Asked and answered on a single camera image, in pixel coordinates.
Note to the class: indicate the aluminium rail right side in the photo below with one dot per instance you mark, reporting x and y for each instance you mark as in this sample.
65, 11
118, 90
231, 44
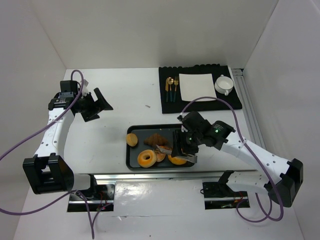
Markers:
247, 106

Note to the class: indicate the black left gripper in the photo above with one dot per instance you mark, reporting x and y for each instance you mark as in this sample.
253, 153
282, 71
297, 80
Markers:
90, 107

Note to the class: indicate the orange glazed donut right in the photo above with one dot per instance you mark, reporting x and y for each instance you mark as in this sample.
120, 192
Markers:
176, 160

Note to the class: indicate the gold fork teal handle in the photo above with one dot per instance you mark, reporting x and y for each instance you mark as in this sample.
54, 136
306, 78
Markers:
176, 83

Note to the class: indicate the round yellow muffin bun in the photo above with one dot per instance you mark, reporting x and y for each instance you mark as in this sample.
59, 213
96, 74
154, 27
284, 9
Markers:
131, 139

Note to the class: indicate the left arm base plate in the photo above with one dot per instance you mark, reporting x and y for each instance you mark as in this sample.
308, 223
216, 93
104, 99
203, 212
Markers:
100, 199

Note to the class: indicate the black baking tray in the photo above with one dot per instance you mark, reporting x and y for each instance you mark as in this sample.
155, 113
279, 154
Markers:
144, 131

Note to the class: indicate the gold knife teal handle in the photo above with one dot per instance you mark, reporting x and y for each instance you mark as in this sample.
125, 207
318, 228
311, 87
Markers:
166, 90

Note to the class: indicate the orange glazed donut left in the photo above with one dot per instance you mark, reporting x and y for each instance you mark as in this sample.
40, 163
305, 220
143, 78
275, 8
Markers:
147, 158

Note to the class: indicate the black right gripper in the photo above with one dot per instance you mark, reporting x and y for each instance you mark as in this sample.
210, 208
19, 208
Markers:
182, 144

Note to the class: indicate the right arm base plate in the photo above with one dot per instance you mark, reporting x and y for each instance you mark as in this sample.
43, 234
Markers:
219, 196

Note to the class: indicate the aluminium rail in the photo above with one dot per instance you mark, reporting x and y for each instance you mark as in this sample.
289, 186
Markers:
158, 176
247, 106

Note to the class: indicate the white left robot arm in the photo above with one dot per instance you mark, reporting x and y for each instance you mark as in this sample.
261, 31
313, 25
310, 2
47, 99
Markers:
47, 171

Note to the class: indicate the orange glazed donut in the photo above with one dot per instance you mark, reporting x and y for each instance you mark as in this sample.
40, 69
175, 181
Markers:
176, 160
147, 158

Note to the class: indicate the gold spoon teal handle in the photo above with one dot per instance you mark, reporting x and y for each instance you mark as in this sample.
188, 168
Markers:
170, 94

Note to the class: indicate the small orange round bun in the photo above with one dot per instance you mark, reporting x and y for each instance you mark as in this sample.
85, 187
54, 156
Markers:
160, 156

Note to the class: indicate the white square plate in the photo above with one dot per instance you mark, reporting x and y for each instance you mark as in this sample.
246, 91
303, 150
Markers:
193, 86

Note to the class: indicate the metal tongs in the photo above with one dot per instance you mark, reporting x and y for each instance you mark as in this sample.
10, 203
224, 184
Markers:
175, 153

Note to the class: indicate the white cup with handle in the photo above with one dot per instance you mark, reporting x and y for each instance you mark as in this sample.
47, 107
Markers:
224, 85

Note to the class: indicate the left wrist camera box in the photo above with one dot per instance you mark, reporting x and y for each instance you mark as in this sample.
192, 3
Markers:
69, 86

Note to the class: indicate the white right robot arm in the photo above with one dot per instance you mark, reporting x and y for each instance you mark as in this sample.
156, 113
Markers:
277, 177

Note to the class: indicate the brown chocolate croissant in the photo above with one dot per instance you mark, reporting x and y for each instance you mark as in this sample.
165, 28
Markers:
155, 139

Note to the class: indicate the aluminium rail front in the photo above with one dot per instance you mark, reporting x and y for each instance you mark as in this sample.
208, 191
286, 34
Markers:
158, 176

